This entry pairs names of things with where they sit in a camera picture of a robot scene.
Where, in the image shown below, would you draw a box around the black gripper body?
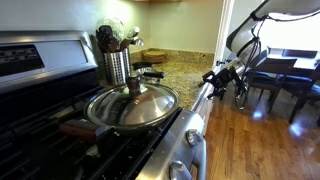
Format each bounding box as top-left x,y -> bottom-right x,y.
213,66 -> 239,89

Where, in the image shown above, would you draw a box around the light wooden spice drawer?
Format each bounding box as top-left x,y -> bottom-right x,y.
190,81 -> 215,116

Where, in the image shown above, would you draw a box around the silver range knob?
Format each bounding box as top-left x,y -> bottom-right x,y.
185,128 -> 202,148
168,159 -> 188,180

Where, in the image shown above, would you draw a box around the dark chair blue seat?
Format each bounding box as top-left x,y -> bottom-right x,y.
288,64 -> 320,126
248,49 -> 298,114

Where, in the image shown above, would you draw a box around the round wooden trivet stack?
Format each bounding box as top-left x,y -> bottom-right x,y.
142,49 -> 167,64

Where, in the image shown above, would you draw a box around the steel pan lid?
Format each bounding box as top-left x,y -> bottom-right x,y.
84,73 -> 180,128

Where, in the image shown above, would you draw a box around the dark wooden dining table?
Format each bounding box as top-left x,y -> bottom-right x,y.
266,48 -> 320,81

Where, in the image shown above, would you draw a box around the shiny metal ladle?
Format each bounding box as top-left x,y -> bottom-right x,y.
119,25 -> 146,52

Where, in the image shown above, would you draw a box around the perforated steel utensil holder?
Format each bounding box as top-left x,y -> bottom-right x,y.
102,47 -> 132,87

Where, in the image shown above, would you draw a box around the dark wooden spoons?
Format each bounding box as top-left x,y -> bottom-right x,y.
95,24 -> 120,54

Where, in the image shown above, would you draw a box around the stainless steel gas range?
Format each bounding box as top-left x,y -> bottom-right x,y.
0,29 -> 208,180

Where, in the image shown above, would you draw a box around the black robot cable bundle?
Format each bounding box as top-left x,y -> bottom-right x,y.
233,14 -> 268,111

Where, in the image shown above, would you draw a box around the white door frame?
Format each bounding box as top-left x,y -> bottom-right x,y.
213,0 -> 236,68

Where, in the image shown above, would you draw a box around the steel oven door handle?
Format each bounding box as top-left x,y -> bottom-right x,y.
190,139 -> 208,180

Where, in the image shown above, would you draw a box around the wire whisk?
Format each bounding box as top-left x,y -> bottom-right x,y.
99,16 -> 127,44

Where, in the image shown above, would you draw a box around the steel pan wooden handle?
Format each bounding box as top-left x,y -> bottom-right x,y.
59,83 -> 181,145

